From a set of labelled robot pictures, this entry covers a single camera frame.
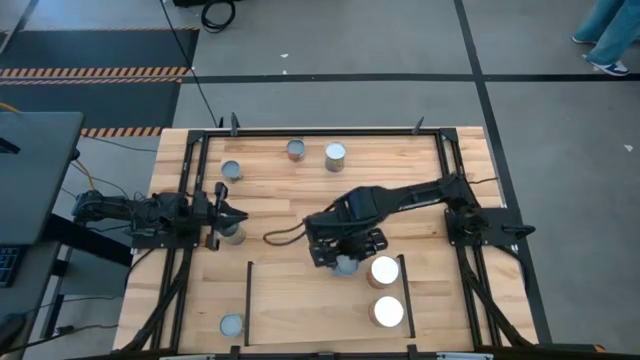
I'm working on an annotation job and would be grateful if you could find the small corn label can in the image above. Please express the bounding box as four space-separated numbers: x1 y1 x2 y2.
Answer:
331 254 361 278

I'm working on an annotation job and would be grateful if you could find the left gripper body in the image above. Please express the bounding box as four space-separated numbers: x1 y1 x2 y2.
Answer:
189 192 217 236

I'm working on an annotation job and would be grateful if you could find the black aluminium table frame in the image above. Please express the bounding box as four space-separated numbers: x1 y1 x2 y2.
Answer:
119 126 554 360

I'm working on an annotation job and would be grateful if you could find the long black floor cable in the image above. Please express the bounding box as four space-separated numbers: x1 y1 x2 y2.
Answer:
158 0 224 130

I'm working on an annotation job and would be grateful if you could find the small can orange green label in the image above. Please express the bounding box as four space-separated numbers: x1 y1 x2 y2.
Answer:
286 138 307 163

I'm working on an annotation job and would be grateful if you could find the coiled black cable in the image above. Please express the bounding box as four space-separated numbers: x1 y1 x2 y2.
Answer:
199 0 237 35

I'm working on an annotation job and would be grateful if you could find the grey desk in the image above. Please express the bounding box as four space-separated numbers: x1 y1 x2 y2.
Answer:
0 239 66 360

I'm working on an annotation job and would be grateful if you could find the tall peaches label can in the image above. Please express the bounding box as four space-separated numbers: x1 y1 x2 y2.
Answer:
219 223 248 247
324 141 348 174

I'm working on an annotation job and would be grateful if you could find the black hazard-striped floor mat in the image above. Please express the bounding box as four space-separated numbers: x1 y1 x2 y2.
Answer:
0 27 201 78
0 77 184 139

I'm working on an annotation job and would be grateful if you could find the black keyboard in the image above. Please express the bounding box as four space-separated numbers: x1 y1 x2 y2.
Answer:
0 244 24 289

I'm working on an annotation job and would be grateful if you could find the tall orange label can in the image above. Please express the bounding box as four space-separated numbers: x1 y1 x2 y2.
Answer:
366 254 403 290
368 294 406 330

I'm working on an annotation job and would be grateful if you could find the dark looped arm cable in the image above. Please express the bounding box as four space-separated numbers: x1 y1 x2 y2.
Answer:
262 221 309 248

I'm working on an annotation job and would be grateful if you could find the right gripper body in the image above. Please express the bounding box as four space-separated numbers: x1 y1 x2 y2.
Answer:
304 212 376 260

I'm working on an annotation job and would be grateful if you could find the small peas label can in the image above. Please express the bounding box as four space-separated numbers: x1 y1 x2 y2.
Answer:
220 159 244 184

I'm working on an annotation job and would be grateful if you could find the person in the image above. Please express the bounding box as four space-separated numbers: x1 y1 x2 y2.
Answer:
571 0 640 78

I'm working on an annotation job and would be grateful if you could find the small silver-top can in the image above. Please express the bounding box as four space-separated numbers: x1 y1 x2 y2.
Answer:
218 313 245 339

